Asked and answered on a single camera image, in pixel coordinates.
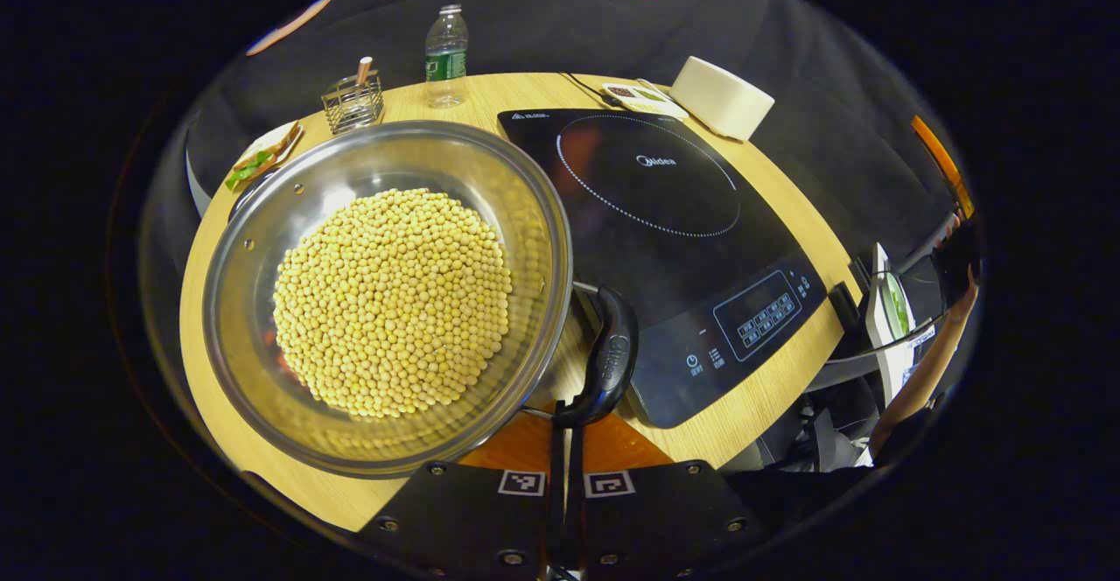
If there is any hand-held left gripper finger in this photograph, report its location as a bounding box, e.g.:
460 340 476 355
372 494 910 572
357 406 570 580
569 410 773 580

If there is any pile of yellow soybeans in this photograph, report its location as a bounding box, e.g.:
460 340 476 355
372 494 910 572
272 187 515 419

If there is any black induction cooktop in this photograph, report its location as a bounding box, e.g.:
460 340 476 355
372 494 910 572
497 108 829 430

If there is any stainless steel pot black handle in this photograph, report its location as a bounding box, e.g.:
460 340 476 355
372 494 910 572
202 119 641 480

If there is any white panel with green part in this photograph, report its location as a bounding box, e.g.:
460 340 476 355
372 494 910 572
864 242 918 407

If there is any white divided bean dish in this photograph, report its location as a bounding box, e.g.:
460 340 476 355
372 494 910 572
600 82 690 122

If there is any black backdrop cloth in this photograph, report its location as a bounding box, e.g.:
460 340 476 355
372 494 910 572
179 0 963 267

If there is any sandwich with lettuce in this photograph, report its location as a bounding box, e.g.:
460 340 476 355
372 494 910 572
224 121 305 193

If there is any clear plastic water bottle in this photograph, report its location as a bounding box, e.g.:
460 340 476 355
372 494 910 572
424 3 470 110

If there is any dark chair frame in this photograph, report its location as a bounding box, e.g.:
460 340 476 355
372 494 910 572
759 301 950 477

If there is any black power cable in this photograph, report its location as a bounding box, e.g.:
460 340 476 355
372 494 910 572
560 73 624 110

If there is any metal wire basket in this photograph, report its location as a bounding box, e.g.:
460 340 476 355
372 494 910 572
320 72 387 135

